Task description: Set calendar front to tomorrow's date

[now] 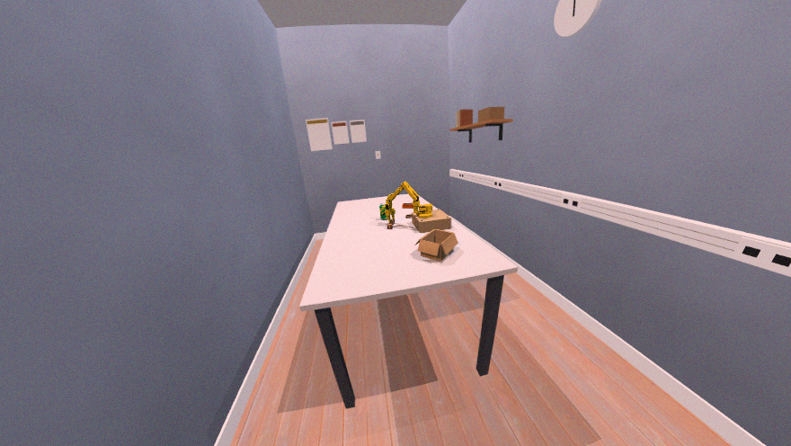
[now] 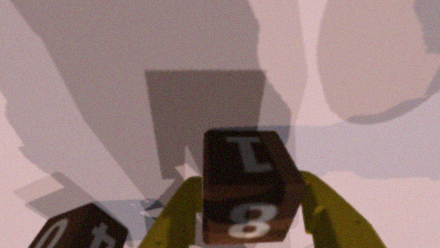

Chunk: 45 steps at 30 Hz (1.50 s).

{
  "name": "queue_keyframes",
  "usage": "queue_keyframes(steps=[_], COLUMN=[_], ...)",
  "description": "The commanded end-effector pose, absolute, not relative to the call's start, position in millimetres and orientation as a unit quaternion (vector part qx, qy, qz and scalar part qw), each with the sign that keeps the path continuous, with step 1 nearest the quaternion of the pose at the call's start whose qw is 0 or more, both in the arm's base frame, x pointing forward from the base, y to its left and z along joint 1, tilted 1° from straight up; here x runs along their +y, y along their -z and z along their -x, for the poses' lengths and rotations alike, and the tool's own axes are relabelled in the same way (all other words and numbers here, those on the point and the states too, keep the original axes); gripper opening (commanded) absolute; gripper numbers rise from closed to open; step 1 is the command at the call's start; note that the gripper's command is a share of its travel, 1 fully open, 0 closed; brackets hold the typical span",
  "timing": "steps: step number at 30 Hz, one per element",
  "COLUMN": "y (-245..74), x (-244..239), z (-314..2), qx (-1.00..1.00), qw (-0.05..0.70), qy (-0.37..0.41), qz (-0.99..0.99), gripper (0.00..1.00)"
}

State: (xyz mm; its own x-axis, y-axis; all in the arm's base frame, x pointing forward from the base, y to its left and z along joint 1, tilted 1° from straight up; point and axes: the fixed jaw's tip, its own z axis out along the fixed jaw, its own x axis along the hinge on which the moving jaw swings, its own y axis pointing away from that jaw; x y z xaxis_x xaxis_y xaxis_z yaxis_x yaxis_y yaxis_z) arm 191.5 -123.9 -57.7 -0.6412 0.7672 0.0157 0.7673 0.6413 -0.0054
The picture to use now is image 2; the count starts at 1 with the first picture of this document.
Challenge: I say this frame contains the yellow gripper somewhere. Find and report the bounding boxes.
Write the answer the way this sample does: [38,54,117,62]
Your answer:
[138,170,387,248]

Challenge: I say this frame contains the brown cube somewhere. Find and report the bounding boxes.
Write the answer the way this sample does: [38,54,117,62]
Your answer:
[202,130,308,245]
[28,203,128,248]

